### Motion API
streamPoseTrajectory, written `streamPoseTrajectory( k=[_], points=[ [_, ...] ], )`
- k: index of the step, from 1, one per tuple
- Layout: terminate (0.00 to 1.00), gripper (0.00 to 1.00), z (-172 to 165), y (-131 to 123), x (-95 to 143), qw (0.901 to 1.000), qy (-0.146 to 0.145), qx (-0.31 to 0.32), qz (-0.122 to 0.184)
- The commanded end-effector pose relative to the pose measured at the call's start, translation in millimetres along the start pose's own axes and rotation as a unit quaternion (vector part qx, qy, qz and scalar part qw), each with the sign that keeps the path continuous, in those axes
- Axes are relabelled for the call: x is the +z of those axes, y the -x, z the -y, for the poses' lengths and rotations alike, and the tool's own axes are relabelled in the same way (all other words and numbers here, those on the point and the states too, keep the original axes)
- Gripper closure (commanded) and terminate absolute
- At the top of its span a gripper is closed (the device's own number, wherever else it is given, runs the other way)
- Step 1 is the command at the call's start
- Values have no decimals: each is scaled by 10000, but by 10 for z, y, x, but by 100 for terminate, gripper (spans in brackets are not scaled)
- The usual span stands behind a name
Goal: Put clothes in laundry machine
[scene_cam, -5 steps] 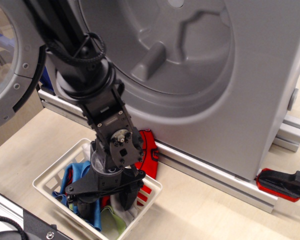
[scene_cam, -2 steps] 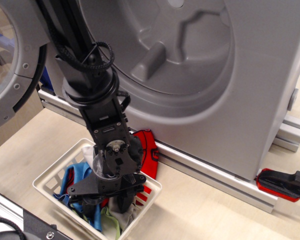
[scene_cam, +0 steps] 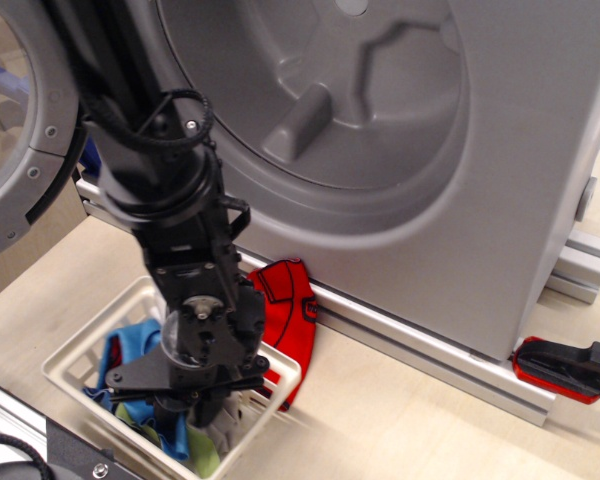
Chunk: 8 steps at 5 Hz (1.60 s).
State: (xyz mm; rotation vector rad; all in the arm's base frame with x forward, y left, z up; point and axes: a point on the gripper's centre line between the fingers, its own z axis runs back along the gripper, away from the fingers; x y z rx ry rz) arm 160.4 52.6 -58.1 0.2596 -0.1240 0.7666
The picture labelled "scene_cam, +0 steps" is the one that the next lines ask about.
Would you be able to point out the light green miniature garment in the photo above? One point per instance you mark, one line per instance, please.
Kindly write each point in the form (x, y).
(202, 450)

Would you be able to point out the black metal bracket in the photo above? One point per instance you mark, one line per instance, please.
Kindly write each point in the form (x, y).
(72, 457)

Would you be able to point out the short aluminium extrusion block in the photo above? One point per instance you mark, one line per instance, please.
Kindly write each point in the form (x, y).
(577, 271)

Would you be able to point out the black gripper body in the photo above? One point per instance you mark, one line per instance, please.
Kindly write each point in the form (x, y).
(138, 379)

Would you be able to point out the aluminium frame rail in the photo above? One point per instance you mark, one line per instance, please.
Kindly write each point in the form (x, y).
(19, 420)

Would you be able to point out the white plastic laundry basket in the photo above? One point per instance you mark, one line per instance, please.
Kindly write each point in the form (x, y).
(75, 365)

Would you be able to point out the grey white cloth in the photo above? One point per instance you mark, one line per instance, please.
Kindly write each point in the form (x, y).
(227, 420)

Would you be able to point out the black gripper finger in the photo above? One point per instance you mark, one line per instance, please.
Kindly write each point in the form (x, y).
(169, 410)
(209, 405)

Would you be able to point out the blue miniature garment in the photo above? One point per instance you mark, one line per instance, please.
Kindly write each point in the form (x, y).
(122, 346)

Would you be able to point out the red black clamp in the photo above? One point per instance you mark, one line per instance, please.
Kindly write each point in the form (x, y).
(561, 369)

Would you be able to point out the round washing machine door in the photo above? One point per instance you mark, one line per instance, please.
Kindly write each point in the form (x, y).
(40, 140)

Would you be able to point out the red miniature shirt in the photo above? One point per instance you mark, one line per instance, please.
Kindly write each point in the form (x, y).
(291, 310)

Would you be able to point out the grey toy washing machine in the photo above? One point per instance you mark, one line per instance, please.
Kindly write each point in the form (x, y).
(425, 158)

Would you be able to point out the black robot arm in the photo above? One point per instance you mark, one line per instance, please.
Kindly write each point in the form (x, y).
(161, 178)

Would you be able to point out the aluminium extrusion rail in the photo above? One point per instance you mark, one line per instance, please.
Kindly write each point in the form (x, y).
(380, 340)

